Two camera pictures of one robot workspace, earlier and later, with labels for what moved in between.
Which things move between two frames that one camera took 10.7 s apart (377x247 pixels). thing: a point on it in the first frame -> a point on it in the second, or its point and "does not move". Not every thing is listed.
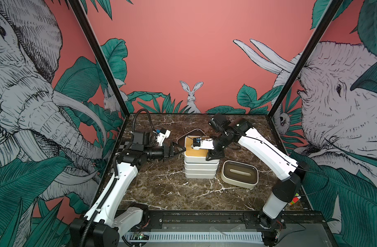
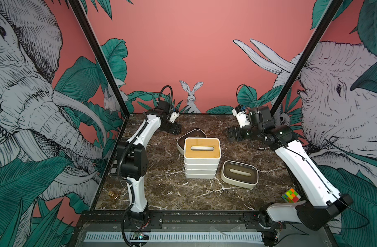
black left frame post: [78, 9] does not move
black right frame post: [306, 57] does not move
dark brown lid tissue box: [239, 174] does not move
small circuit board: [141, 236] does not move
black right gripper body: [220, 145] -> [248, 134]
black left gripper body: [157, 153] -> [171, 127]
